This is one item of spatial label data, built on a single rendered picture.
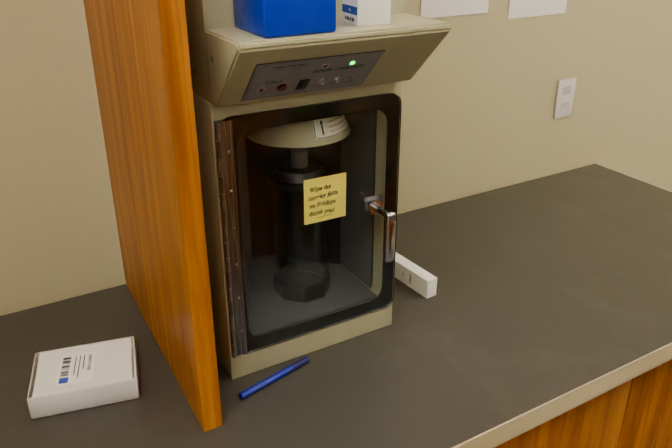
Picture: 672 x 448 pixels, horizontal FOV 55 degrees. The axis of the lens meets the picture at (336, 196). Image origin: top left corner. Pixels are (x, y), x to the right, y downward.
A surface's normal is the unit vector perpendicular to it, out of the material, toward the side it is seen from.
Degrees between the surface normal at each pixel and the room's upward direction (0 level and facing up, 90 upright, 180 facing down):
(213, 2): 90
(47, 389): 0
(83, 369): 0
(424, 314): 0
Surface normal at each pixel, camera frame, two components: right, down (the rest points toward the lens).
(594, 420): 0.50, 0.34
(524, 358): 0.00, -0.92
